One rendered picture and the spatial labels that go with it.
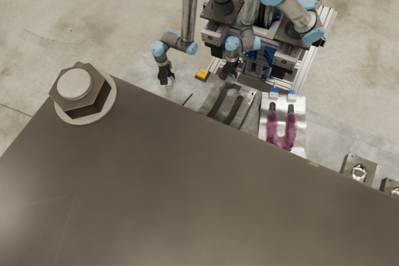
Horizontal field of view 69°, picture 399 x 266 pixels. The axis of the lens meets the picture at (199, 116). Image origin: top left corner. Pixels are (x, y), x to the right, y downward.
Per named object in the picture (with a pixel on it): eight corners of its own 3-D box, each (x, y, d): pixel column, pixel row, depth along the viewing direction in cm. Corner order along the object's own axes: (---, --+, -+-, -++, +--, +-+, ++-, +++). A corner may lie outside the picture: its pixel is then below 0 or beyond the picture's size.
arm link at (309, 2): (307, 8, 169) (314, -11, 156) (314, 25, 163) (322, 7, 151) (287, 12, 169) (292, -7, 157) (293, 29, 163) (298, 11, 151)
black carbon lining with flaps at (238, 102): (222, 89, 181) (221, 81, 173) (246, 99, 177) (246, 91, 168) (196, 136, 169) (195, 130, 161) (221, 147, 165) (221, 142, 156)
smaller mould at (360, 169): (344, 155, 164) (349, 152, 157) (372, 167, 160) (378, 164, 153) (334, 187, 157) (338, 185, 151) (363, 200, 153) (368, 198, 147)
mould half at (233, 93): (218, 84, 191) (217, 73, 179) (255, 98, 184) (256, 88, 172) (181, 149, 174) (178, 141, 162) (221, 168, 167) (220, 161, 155)
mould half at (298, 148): (261, 96, 185) (263, 87, 175) (303, 101, 181) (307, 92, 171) (253, 172, 164) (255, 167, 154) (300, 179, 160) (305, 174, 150)
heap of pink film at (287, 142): (266, 108, 174) (268, 103, 167) (296, 112, 171) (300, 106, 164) (262, 149, 164) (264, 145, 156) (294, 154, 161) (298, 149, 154)
